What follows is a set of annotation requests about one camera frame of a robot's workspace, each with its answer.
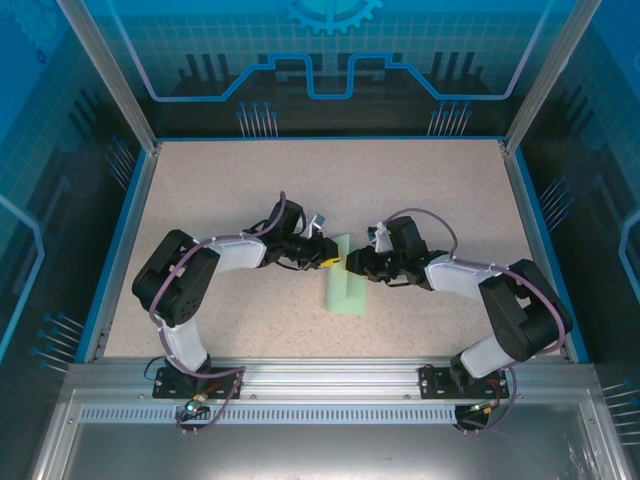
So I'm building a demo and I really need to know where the aluminium frame post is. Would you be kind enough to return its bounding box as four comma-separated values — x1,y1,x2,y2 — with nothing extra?
501,0,605,153
54,0,162,153

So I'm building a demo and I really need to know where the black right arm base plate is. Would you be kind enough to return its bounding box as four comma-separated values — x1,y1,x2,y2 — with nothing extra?
418,364,511,400

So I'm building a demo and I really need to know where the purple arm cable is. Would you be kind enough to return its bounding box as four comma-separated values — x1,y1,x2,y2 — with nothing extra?
148,191,290,437
384,207,574,434

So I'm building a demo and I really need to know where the slotted grey cable duct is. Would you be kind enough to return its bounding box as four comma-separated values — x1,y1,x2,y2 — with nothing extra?
79,405,461,425

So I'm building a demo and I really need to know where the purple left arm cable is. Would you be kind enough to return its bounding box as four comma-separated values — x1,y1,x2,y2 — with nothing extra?
148,191,290,437

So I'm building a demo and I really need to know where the steel sheet panel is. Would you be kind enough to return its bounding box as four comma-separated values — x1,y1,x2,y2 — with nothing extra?
29,389,626,480

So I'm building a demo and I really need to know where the thin black base wire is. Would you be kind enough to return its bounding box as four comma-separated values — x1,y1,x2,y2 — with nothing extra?
144,354,169,382

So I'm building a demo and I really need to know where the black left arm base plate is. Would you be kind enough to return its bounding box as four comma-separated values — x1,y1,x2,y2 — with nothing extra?
152,366,246,400

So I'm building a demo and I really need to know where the light green cloth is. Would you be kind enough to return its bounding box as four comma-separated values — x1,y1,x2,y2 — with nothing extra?
323,233,369,317

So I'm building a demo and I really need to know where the aluminium cross rail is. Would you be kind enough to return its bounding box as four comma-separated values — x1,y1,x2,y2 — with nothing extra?
64,356,601,402

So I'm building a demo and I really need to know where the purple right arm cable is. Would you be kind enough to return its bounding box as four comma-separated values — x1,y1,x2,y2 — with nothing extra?
384,207,574,434

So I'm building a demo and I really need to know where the aluminium side rail blue edge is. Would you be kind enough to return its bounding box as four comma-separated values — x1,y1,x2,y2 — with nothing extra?
498,141,590,364
82,142,162,364

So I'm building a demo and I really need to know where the brass connector with green light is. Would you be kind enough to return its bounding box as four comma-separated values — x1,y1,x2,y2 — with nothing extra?
182,391,210,421
467,397,503,419

